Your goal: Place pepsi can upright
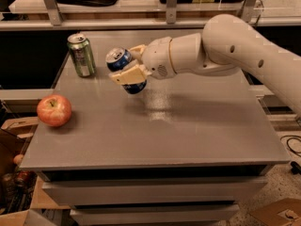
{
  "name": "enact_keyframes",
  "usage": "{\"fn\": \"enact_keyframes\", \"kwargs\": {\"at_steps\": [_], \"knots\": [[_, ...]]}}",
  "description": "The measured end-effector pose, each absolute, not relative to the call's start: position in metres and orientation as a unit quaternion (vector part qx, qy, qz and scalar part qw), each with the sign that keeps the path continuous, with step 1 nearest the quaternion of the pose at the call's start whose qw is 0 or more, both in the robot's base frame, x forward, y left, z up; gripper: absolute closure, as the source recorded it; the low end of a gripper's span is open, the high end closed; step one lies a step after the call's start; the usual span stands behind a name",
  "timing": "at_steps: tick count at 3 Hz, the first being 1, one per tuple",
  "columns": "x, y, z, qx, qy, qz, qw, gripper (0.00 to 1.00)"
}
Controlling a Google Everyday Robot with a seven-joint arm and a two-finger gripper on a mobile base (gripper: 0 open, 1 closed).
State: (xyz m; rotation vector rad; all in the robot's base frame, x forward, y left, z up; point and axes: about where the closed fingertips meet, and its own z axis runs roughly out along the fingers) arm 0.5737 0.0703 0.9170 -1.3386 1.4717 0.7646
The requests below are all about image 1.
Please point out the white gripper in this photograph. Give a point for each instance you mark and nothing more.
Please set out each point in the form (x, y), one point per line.
(156, 57)

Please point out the blue pepsi can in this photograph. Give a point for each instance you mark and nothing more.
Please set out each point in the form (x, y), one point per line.
(116, 59)

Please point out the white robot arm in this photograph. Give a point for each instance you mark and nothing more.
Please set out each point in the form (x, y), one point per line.
(225, 44)

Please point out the green soda can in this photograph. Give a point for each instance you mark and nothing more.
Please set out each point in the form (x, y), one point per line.
(81, 55)

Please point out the red apple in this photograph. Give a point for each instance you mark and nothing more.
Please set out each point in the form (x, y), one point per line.
(54, 110)

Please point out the grey drawer cabinet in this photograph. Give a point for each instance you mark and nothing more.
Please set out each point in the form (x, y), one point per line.
(188, 126)

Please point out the cardboard box left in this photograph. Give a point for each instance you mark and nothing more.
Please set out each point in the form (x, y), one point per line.
(15, 135)

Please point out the cardboard box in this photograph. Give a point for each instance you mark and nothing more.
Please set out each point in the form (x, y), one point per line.
(286, 212)
(15, 135)

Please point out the upper grey drawer front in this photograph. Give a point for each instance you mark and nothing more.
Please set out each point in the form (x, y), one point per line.
(107, 192)

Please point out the grey drawer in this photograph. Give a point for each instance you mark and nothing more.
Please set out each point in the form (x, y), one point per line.
(107, 192)
(154, 215)

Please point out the wooden back shelf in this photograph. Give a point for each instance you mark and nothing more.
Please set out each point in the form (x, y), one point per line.
(146, 13)

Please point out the lower grey drawer front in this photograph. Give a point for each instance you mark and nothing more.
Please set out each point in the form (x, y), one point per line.
(154, 215)

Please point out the cardboard box bottom right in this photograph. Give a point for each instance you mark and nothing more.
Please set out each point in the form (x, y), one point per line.
(286, 212)

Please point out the middle metal bracket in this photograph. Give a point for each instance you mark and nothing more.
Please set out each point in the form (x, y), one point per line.
(171, 11)

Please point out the metal bracket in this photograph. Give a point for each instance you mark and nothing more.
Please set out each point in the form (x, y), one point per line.
(53, 12)
(171, 11)
(250, 3)

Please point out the left metal bracket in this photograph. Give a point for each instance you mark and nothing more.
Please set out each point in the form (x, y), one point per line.
(53, 12)

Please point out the right metal bracket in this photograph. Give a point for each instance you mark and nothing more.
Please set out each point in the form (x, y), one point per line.
(250, 3)

